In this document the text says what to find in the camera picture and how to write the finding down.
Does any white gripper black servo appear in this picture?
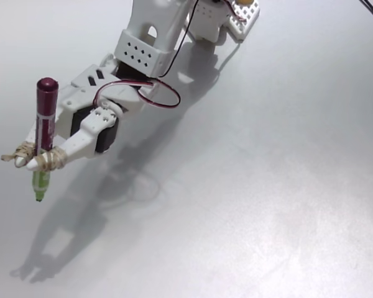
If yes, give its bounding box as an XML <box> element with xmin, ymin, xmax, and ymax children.
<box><xmin>14</xmin><ymin>84</ymin><xmax>141</xmax><ymax>171</ymax></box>

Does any green and purple marker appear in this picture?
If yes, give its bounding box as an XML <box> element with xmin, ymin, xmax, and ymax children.
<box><xmin>32</xmin><ymin>76</ymin><xmax>59</xmax><ymax>202</ymax></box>

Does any tan rubber band wrap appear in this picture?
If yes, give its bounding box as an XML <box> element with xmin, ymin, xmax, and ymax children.
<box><xmin>0</xmin><ymin>141</ymin><xmax>37</xmax><ymax>163</ymax></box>
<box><xmin>37</xmin><ymin>147</ymin><xmax>67</xmax><ymax>171</ymax></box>

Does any red white black servo cable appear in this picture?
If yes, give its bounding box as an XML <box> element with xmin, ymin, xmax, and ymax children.
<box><xmin>92</xmin><ymin>77</ymin><xmax>182</xmax><ymax>109</ymax></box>

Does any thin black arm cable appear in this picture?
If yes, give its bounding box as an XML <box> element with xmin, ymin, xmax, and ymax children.
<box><xmin>157</xmin><ymin>0</ymin><xmax>202</xmax><ymax>78</ymax></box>

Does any red black base cable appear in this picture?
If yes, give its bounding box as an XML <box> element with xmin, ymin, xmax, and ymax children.
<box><xmin>223</xmin><ymin>0</ymin><xmax>248</xmax><ymax>22</ymax></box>

